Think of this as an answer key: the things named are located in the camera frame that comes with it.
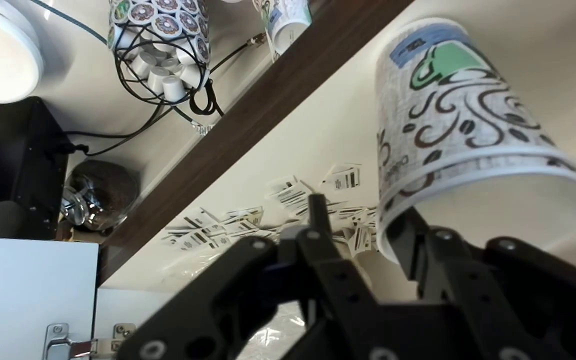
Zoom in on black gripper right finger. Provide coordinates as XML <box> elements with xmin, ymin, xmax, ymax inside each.
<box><xmin>385</xmin><ymin>206</ymin><xmax>576</xmax><ymax>360</ymax></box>

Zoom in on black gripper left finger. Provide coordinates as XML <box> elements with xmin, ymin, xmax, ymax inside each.
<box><xmin>115</xmin><ymin>192</ymin><xmax>384</xmax><ymax>360</ymax></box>

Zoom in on swirl print paper coffee cup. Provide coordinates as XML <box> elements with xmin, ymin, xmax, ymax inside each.
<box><xmin>374</xmin><ymin>17</ymin><xmax>576</xmax><ymax>263</ymax></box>

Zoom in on white open cabinet door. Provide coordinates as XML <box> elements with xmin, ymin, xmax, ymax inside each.
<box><xmin>0</xmin><ymin>235</ymin><xmax>170</xmax><ymax>360</ymax></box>

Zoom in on black coffee machine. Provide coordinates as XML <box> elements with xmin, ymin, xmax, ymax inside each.
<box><xmin>0</xmin><ymin>97</ymin><xmax>73</xmax><ymax>239</ymax></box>

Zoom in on dark metal jug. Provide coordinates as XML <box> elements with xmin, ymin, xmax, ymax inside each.
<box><xmin>57</xmin><ymin>157</ymin><xmax>141</xmax><ymax>235</ymax></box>

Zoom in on silver door hinge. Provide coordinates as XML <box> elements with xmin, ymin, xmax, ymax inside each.
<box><xmin>40</xmin><ymin>318</ymin><xmax>137</xmax><ymax>360</ymax></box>

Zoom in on dark power cable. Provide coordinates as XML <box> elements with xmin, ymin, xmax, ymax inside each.
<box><xmin>30</xmin><ymin>0</ymin><xmax>269</xmax><ymax>157</ymax></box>

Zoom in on wire coffee pod carousel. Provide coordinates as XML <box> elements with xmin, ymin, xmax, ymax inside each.
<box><xmin>105</xmin><ymin>0</ymin><xmax>213</xmax><ymax>109</ymax></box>

